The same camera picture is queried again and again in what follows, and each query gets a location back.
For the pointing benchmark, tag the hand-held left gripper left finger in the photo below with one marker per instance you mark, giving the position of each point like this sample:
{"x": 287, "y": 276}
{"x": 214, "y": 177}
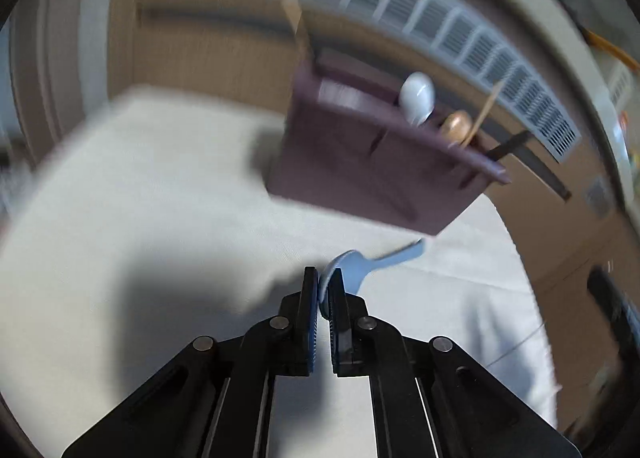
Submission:
{"x": 310, "y": 323}

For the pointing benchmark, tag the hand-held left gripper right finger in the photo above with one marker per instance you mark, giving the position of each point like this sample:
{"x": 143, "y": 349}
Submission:
{"x": 337, "y": 333}

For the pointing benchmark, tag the light blue spoon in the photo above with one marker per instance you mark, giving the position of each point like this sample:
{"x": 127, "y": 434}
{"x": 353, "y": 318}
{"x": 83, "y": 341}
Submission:
{"x": 350, "y": 268}

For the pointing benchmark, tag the maroon plastic utensil bin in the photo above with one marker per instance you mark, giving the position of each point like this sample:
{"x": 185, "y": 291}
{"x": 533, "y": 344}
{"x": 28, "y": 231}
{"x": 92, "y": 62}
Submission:
{"x": 350, "y": 178}

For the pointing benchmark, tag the wooden chopstick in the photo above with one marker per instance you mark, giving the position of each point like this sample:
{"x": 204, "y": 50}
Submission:
{"x": 487, "y": 108}

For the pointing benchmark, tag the wooden spoon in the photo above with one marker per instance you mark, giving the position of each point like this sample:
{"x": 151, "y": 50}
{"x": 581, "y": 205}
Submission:
{"x": 455, "y": 126}

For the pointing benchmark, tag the white ceramic spoon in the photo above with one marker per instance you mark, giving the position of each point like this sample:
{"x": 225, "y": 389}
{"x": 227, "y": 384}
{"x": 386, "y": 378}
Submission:
{"x": 416, "y": 93}

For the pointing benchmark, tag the small grey vent grille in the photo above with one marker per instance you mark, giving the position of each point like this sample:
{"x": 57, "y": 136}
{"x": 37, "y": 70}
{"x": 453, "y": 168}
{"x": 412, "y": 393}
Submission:
{"x": 597, "y": 195}

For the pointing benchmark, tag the cream tablecloth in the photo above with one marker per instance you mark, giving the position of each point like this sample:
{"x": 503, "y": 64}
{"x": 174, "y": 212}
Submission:
{"x": 150, "y": 238}

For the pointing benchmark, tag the wooden kitchen cabinet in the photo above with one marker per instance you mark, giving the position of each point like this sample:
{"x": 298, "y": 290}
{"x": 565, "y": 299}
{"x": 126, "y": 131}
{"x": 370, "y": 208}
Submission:
{"x": 200, "y": 53}

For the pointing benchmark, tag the long grey vent grille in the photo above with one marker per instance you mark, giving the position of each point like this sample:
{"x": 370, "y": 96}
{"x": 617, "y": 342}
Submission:
{"x": 450, "y": 28}

